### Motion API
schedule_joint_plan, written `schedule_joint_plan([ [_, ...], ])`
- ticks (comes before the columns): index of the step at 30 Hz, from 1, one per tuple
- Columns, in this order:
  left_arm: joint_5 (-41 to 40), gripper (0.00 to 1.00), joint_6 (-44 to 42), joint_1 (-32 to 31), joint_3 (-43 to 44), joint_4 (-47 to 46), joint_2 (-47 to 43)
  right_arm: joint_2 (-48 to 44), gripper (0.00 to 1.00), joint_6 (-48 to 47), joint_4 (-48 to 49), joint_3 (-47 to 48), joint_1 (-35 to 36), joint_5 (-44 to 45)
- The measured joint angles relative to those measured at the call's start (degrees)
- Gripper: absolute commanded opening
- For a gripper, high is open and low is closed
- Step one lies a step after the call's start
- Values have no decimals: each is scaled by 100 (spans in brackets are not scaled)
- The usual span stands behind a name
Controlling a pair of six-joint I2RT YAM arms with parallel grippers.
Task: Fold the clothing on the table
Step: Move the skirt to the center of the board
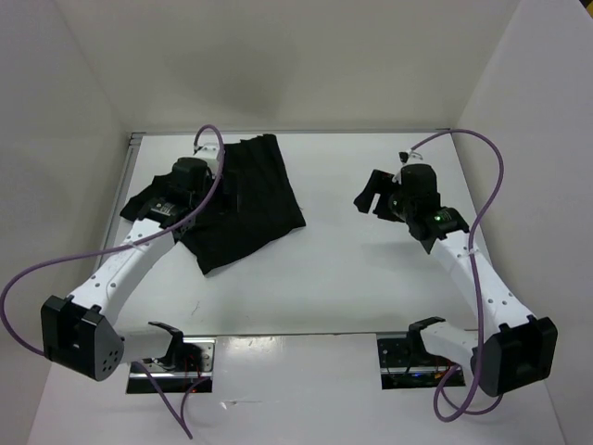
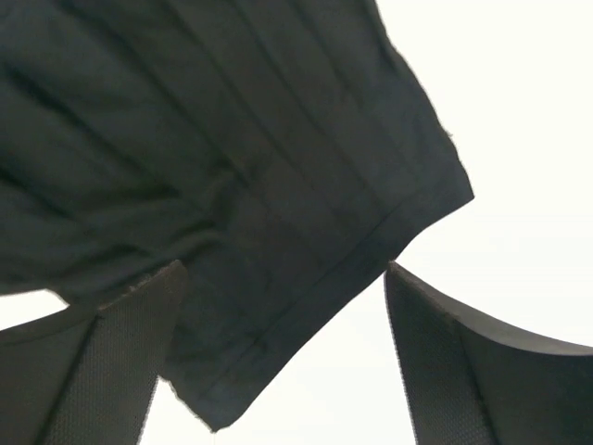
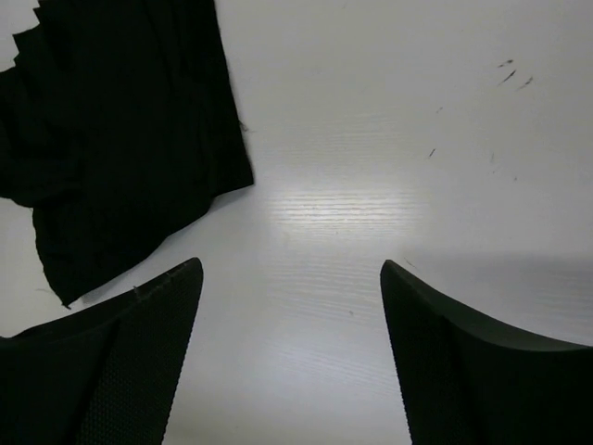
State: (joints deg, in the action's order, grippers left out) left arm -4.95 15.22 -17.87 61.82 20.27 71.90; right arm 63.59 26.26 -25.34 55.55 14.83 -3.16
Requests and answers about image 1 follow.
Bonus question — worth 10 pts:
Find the metal base plate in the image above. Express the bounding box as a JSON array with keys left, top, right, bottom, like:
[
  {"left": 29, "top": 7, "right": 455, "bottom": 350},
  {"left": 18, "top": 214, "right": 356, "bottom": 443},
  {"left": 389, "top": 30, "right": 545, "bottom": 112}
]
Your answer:
[
  {"left": 376, "top": 333, "right": 453, "bottom": 390},
  {"left": 140, "top": 337, "right": 216, "bottom": 395}
]

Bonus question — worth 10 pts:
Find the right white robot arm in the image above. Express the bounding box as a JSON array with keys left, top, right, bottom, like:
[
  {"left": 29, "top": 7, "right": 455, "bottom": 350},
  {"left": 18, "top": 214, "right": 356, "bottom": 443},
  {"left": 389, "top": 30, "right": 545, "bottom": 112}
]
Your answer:
[{"left": 354, "top": 164, "right": 558, "bottom": 397}]

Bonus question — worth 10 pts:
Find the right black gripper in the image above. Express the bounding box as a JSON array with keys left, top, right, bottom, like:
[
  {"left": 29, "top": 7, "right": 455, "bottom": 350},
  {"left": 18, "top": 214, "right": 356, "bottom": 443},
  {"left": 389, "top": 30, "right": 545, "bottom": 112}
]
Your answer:
[{"left": 353, "top": 169, "right": 414, "bottom": 223}]

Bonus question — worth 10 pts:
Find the black pleated skirt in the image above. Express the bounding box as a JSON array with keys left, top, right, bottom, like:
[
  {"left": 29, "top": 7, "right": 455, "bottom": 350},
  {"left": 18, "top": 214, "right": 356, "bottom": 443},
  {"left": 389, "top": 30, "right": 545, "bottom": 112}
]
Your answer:
[{"left": 120, "top": 134, "right": 306, "bottom": 273}]

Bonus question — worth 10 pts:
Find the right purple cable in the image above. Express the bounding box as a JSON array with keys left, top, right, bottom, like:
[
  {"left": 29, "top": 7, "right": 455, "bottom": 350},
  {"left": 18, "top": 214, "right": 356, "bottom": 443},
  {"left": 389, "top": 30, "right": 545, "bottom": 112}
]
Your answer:
[{"left": 410, "top": 128, "right": 505, "bottom": 423}]

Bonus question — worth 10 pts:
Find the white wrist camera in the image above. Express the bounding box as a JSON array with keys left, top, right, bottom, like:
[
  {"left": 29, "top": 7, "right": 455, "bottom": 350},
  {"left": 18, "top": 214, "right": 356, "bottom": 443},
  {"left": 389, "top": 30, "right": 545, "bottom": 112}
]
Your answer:
[
  {"left": 398, "top": 149, "right": 423, "bottom": 166},
  {"left": 193, "top": 143, "right": 223, "bottom": 172}
]

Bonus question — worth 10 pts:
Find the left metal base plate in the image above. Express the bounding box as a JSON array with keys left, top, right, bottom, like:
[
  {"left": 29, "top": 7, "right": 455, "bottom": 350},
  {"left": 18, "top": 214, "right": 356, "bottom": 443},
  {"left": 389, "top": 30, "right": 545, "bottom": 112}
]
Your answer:
[{"left": 140, "top": 337, "right": 216, "bottom": 395}]

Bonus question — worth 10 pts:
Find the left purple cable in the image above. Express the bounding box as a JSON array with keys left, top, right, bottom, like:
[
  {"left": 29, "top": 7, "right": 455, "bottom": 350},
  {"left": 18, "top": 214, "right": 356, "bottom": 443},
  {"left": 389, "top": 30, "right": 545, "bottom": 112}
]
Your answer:
[{"left": 0, "top": 123, "right": 227, "bottom": 439}]

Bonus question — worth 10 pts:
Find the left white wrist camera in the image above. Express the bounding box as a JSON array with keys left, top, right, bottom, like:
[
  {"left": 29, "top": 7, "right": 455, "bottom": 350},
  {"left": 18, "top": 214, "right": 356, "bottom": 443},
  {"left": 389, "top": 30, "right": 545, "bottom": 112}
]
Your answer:
[{"left": 193, "top": 143, "right": 223, "bottom": 172}]

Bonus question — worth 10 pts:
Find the purple cable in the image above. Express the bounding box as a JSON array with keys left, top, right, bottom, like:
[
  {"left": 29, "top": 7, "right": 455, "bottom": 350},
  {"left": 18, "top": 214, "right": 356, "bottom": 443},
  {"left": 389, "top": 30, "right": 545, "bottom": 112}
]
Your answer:
[
  {"left": 410, "top": 128, "right": 505, "bottom": 423},
  {"left": 0, "top": 123, "right": 227, "bottom": 439}
]

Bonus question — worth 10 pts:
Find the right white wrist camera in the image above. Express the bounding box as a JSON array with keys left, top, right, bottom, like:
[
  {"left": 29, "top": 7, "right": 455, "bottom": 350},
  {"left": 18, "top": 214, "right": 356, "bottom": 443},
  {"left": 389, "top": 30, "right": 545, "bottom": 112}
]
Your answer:
[{"left": 398, "top": 149, "right": 423, "bottom": 166}]

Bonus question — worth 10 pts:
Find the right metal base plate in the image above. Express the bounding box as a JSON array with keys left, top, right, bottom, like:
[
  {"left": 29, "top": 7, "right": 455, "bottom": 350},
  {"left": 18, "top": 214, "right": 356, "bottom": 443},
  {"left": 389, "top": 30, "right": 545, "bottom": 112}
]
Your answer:
[{"left": 376, "top": 333, "right": 453, "bottom": 390}]

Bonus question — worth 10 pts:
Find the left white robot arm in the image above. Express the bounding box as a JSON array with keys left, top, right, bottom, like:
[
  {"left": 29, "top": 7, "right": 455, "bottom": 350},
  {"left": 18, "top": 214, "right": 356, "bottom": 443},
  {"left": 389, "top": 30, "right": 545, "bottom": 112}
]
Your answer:
[{"left": 41, "top": 157, "right": 218, "bottom": 381}]

